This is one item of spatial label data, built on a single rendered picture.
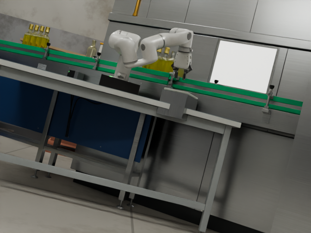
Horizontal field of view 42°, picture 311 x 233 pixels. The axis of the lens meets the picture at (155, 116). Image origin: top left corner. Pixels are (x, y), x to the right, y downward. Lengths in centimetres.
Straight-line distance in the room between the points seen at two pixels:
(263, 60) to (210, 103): 49
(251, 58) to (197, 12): 56
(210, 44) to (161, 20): 45
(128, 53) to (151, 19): 96
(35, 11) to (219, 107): 398
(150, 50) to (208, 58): 77
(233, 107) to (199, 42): 61
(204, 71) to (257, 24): 49
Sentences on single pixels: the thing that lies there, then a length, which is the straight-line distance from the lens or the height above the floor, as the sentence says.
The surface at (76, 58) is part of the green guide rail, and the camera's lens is 309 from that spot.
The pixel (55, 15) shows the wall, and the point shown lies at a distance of 606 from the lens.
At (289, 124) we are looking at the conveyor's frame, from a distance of 259.
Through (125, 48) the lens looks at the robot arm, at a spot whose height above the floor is 97.
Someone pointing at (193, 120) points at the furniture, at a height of 69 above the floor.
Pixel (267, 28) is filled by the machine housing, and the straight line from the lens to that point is 296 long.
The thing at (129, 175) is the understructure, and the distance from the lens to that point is 274.
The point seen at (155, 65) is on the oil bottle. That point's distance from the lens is 290.
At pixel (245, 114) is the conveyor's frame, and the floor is 81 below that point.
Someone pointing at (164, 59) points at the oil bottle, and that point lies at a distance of 289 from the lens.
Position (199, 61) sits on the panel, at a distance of 296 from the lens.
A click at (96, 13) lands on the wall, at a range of 601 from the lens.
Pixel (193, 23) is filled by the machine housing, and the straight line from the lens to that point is 309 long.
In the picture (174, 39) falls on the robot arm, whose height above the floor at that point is 110.
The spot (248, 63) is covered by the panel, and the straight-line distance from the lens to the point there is 288.
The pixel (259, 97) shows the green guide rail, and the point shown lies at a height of 94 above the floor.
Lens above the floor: 58
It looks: 2 degrees up
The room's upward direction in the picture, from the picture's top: 15 degrees clockwise
